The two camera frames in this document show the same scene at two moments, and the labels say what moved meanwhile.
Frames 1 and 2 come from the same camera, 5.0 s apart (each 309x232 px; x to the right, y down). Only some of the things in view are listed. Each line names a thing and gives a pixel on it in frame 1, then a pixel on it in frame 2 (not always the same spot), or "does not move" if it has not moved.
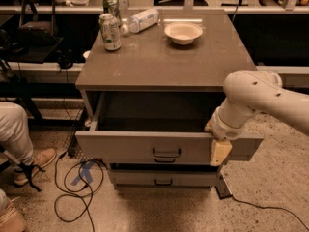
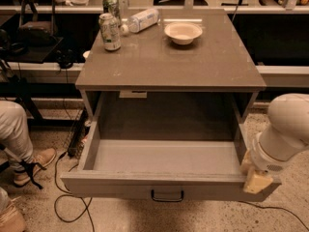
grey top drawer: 157,129 -> 181,170
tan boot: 39,160 does not move
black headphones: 65,59 does not move
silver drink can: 110,29 does not move
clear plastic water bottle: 141,21 does not move
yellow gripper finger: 209,128 -> 246,165
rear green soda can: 110,5 does not move
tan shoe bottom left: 11,217 does not move
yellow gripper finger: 220,150 -> 254,183
